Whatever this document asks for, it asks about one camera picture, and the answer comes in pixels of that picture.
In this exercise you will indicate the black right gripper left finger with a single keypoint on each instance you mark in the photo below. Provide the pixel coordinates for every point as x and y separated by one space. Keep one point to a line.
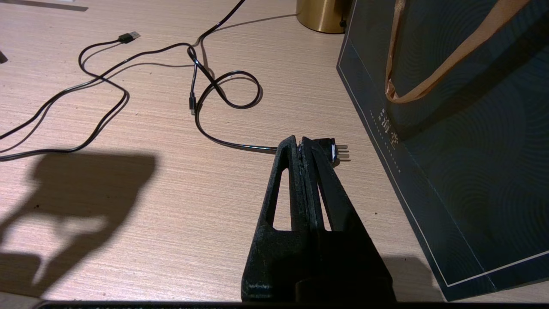
274 257

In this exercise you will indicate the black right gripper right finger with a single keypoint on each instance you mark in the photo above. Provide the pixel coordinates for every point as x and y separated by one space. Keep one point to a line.
351 266

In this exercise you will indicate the brass desk lamp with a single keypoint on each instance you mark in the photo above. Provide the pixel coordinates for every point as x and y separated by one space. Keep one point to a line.
319 15

